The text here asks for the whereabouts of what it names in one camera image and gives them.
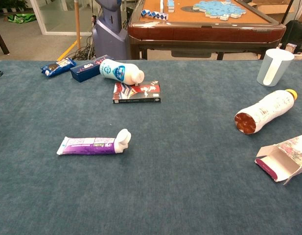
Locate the purple white tube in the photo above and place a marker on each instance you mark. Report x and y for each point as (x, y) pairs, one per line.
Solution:
(87, 147)

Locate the white orange-capped bottle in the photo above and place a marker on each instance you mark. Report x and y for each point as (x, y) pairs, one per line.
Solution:
(265, 110)

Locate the floral long box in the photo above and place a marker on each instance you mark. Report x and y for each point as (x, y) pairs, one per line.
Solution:
(283, 161)

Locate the red black card box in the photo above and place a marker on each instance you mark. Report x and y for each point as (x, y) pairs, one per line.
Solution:
(138, 91)

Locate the white bottle with blue print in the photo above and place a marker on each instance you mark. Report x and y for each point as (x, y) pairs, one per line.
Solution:
(116, 71)

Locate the blue felt table cloth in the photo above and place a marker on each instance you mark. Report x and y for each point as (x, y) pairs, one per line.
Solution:
(165, 183)

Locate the dark blue rectangular box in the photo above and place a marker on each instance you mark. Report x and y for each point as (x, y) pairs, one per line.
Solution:
(83, 71)

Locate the brown wooden mahjong table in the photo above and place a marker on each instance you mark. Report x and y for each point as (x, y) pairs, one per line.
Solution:
(202, 31)

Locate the blue white snake puzzle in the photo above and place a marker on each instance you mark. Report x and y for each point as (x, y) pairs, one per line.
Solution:
(153, 14)

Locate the blue cookie snack packet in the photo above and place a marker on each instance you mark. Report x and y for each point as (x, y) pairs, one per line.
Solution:
(57, 67)

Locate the blue white mahjong tile stack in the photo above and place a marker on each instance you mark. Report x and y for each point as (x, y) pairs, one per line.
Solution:
(170, 6)

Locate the wooden pole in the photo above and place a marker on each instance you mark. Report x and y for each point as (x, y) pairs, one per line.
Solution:
(77, 24)

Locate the blue white mahjong tile pile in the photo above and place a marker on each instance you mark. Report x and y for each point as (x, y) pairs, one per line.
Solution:
(214, 8)

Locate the small printed carton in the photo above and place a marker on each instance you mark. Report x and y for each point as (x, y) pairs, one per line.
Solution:
(290, 47)

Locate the green bag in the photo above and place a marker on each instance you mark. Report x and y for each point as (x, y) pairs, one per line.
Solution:
(22, 17)

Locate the brown cardboard box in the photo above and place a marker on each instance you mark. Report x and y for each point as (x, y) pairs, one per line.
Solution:
(275, 11)

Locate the dark furniture leg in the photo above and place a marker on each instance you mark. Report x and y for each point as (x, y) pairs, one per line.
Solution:
(1, 41)

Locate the black bag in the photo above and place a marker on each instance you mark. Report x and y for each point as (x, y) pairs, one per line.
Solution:
(297, 34)

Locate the green potted plants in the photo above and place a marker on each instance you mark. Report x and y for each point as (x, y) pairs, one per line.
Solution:
(8, 4)

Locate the blue grey machine pedestal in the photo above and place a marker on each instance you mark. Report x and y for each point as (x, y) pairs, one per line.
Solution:
(109, 36)

